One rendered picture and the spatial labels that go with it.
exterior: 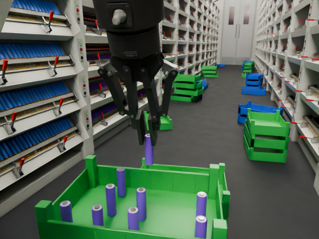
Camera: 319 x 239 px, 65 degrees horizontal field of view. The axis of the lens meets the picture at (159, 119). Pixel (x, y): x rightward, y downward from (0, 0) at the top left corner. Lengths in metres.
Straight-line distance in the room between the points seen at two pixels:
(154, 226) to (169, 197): 0.10
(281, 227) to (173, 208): 0.62
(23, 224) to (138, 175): 0.64
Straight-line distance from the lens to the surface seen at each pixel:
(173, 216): 0.52
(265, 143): 1.54
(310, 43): 1.88
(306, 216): 1.20
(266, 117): 1.81
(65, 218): 0.48
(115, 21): 0.31
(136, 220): 0.44
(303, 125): 1.78
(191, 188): 0.59
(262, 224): 1.09
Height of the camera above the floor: 0.65
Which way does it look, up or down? 17 degrees down
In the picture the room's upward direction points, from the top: straight up
